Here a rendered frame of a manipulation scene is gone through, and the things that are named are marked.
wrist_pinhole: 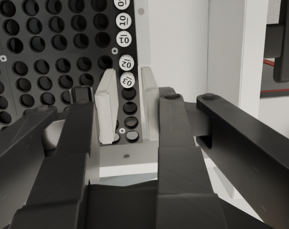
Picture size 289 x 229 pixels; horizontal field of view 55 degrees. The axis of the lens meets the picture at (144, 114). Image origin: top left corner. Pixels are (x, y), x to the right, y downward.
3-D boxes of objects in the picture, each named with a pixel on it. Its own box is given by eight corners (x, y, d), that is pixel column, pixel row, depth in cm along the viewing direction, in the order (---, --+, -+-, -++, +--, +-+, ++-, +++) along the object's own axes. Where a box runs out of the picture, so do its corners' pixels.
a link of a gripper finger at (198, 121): (162, 113, 13) (223, 109, 13) (154, 87, 18) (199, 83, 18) (163, 141, 14) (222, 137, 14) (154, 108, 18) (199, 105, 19)
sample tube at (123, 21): (130, 13, 26) (132, 13, 21) (129, 27, 26) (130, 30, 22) (117, 12, 25) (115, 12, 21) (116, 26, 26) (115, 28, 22)
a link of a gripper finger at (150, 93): (144, 90, 14) (159, 89, 15) (140, 66, 21) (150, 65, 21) (148, 141, 16) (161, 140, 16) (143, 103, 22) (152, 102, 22)
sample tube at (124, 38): (116, 27, 26) (115, 31, 22) (129, 27, 26) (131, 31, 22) (117, 41, 26) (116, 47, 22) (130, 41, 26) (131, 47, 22)
